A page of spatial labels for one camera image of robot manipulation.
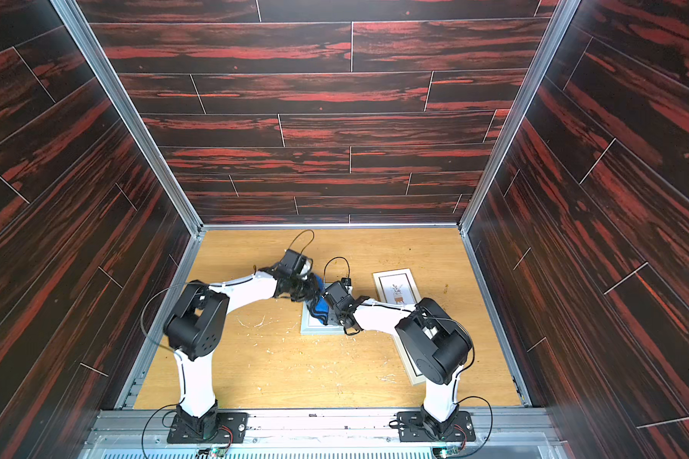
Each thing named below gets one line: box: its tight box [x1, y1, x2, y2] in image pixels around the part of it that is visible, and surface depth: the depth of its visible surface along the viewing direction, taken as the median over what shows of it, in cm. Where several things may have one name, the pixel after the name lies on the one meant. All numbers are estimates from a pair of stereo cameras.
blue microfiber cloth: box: [306, 273, 331, 327], surface depth 93 cm
